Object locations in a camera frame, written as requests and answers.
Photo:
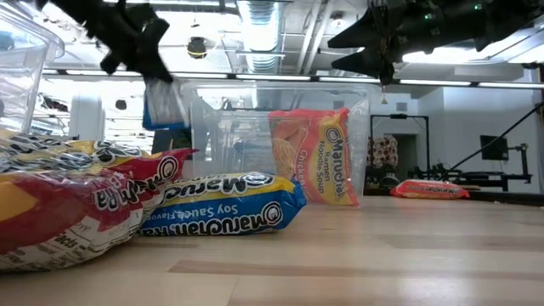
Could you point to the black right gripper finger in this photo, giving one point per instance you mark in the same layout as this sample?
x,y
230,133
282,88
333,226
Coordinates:
x,y
365,64
365,34

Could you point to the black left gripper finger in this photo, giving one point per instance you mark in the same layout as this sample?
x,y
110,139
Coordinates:
x,y
144,68
157,64

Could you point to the blue soy sauce ramen pack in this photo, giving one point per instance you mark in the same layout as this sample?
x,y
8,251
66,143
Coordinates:
x,y
221,212
163,106

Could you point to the orange chicken ramen pack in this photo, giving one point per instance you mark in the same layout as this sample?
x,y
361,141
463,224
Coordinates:
x,y
429,190
323,161

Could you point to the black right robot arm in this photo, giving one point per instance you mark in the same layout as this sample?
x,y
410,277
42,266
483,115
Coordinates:
x,y
501,17

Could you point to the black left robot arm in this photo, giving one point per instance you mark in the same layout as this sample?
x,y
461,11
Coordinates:
x,y
72,6

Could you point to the round ceiling sensor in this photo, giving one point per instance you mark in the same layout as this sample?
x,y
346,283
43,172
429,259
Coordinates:
x,y
338,21

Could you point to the bright ceiling light panel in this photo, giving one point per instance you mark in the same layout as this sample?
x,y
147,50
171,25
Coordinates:
x,y
450,55

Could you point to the black beam with light strips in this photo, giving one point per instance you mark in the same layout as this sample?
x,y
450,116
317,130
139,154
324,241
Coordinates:
x,y
231,76

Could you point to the clear plastic bin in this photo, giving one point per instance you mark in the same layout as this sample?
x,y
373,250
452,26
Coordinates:
x,y
238,127
221,106
25,64

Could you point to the floral patterned cloth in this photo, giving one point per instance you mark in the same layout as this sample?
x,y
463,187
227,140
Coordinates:
x,y
384,151

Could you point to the thin black diagonal rod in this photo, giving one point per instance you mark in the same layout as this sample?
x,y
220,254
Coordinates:
x,y
523,118

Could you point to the black monitor on stand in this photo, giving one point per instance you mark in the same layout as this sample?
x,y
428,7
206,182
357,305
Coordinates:
x,y
494,148

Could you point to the black overhead camera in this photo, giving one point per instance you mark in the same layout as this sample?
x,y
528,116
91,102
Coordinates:
x,y
197,47

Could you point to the black rack frame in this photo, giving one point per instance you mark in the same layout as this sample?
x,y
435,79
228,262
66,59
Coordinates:
x,y
399,115

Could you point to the silver ceiling duct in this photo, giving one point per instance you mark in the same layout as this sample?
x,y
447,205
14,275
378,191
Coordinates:
x,y
259,38

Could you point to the black metal table frame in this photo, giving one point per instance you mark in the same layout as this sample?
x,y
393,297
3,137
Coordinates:
x,y
510,198

